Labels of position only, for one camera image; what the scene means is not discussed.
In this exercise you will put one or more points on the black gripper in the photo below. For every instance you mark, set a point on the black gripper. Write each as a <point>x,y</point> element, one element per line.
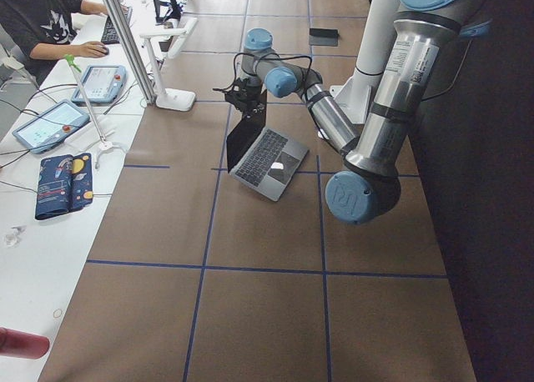
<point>250,95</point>

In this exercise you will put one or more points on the grey laptop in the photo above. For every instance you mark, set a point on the grey laptop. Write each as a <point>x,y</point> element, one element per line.
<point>261,158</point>

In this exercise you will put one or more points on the black mouse pad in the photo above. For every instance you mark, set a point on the black mouse pad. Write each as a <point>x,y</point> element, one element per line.
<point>323,37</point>

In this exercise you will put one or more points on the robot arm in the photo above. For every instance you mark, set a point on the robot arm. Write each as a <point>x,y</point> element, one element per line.
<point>368,186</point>

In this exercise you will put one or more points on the blue teach pendant far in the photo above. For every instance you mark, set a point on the blue teach pendant far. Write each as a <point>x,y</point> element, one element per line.
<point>102,84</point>

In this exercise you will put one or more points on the blue teach pendant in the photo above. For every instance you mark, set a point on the blue teach pendant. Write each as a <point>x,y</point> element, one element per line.
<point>102,84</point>
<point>51,127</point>

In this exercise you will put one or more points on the metal rod stand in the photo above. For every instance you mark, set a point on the metal rod stand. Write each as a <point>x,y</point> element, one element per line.
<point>104,145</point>

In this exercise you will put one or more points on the white pillar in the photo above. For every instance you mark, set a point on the white pillar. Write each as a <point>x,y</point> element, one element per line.
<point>378,38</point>

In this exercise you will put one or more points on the blue teach pendant near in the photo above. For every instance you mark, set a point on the blue teach pendant near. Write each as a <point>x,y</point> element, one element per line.
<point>51,127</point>

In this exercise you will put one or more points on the blue patterned pencil case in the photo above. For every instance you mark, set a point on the blue patterned pencil case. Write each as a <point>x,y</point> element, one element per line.
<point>65,185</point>

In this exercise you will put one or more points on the person in black shirt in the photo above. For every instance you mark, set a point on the person in black shirt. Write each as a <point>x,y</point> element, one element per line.
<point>44,31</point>

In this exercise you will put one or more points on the red cylinder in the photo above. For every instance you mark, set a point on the red cylinder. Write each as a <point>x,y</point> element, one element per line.
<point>23,345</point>

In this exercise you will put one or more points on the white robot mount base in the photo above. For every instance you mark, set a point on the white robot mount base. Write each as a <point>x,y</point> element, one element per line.
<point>354,100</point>

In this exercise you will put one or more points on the aluminium frame post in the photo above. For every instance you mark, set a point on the aluminium frame post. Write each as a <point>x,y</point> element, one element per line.
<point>126,38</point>

